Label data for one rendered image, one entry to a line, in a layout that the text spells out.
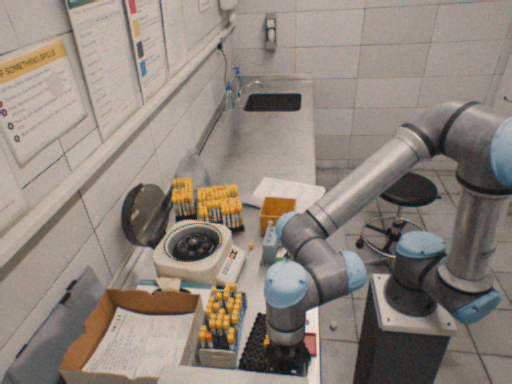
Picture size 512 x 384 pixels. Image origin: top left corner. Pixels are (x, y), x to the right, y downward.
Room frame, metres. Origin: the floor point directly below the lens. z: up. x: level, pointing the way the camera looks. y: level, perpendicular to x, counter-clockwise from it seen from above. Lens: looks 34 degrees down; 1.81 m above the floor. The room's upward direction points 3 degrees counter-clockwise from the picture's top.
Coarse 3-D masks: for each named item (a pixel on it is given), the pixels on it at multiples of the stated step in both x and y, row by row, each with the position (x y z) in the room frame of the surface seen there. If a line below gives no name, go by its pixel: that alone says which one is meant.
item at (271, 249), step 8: (272, 232) 1.00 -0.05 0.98; (264, 240) 0.96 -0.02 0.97; (272, 240) 0.95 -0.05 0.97; (264, 248) 0.93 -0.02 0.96; (272, 248) 0.93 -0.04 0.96; (280, 248) 1.01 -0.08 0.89; (264, 256) 0.93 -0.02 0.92; (272, 256) 0.93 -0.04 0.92; (280, 256) 0.97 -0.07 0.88; (264, 264) 0.93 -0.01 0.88; (272, 264) 0.93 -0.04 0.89
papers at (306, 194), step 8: (264, 184) 1.45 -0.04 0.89; (272, 184) 1.45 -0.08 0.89; (280, 184) 1.44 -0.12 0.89; (288, 184) 1.44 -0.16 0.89; (296, 184) 1.44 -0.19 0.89; (304, 184) 1.43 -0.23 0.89; (256, 192) 1.39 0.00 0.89; (264, 192) 1.38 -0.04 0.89; (272, 192) 1.38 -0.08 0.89; (280, 192) 1.38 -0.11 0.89; (288, 192) 1.37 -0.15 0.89; (296, 192) 1.37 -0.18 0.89; (304, 192) 1.36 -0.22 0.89; (312, 192) 1.36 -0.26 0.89; (320, 192) 1.36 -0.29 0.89; (304, 200) 1.30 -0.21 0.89; (312, 200) 1.30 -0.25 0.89; (296, 208) 1.25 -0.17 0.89; (304, 208) 1.24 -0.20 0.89
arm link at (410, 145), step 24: (408, 120) 0.71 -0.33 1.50; (432, 120) 0.68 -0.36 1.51; (408, 144) 0.66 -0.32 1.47; (432, 144) 0.65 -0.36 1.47; (360, 168) 0.66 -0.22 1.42; (384, 168) 0.64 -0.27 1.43; (408, 168) 0.65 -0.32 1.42; (336, 192) 0.62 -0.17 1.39; (360, 192) 0.61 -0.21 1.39; (288, 216) 0.62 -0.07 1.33; (312, 216) 0.59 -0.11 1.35; (336, 216) 0.59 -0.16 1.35; (288, 240) 0.57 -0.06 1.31
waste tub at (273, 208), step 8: (264, 200) 1.20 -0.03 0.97; (272, 200) 1.22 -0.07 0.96; (280, 200) 1.21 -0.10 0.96; (288, 200) 1.20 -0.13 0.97; (296, 200) 1.18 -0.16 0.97; (264, 208) 1.19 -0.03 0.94; (272, 208) 1.22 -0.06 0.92; (280, 208) 1.21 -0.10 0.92; (288, 208) 1.20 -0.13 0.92; (264, 216) 1.09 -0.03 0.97; (272, 216) 1.09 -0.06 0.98; (280, 216) 1.20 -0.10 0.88; (264, 224) 1.10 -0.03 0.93; (264, 232) 1.10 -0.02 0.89
